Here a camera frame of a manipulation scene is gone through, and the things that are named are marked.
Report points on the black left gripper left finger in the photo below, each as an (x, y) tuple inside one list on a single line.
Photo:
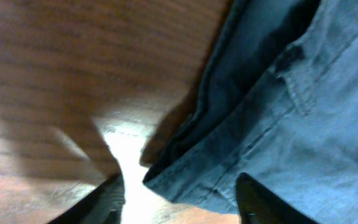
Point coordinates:
[(102, 206)]

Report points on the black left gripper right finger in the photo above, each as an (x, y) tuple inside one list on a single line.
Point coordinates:
[(258, 205)]

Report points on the dark navy shorts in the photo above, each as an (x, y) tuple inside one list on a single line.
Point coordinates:
[(277, 109)]

